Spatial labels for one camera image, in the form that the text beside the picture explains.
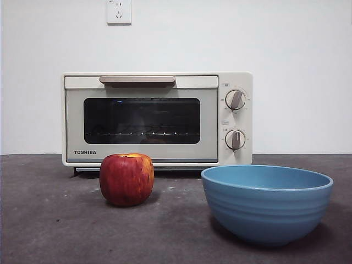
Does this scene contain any temperature knob with taupe grip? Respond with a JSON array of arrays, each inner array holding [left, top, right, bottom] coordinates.
[[225, 90, 246, 111]]

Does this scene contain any red apple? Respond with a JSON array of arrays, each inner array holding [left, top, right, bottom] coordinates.
[[99, 153, 155, 207]]

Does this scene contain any white wall socket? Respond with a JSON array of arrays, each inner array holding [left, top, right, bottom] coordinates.
[[106, 0, 133, 26]]

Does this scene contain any timer knob with taupe grip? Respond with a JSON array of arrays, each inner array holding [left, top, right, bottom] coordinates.
[[224, 129, 246, 151]]

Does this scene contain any blue ribbed bowl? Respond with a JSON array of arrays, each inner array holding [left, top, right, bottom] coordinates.
[[200, 164, 334, 247]]

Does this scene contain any cream Toshiba toaster oven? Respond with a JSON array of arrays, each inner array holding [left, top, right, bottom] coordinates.
[[61, 71, 254, 178]]

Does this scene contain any glass-windowed oven door with handle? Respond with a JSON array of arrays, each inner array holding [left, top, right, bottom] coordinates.
[[64, 75, 219, 163]]

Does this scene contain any wire oven rack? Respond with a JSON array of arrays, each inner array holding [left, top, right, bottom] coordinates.
[[84, 131, 200, 136]]

